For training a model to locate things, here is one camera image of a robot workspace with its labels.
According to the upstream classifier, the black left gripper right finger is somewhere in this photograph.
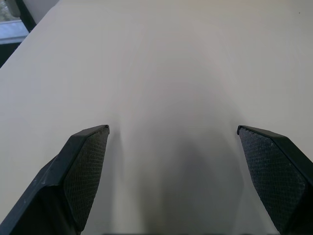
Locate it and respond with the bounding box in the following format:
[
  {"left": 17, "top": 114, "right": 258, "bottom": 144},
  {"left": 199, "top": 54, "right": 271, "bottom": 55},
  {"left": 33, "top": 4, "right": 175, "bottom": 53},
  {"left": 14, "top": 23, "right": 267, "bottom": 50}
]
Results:
[{"left": 236, "top": 125, "right": 313, "bottom": 235}]

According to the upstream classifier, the grey metal window ledge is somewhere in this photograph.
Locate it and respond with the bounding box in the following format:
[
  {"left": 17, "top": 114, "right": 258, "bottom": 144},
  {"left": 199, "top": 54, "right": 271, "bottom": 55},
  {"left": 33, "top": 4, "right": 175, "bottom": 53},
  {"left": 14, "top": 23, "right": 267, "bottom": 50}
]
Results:
[{"left": 0, "top": 20, "right": 29, "bottom": 45}]

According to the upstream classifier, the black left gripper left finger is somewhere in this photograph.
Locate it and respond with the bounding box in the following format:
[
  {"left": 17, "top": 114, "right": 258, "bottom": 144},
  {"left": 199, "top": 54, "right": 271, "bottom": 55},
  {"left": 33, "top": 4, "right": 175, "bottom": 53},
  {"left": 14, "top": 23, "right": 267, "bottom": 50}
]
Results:
[{"left": 0, "top": 124, "right": 110, "bottom": 235}]

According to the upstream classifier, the black metal frame post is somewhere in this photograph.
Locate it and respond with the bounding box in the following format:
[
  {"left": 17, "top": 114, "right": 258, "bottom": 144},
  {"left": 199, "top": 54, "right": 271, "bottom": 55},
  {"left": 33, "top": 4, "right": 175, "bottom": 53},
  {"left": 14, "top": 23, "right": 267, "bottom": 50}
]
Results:
[{"left": 16, "top": 0, "right": 38, "bottom": 33}]

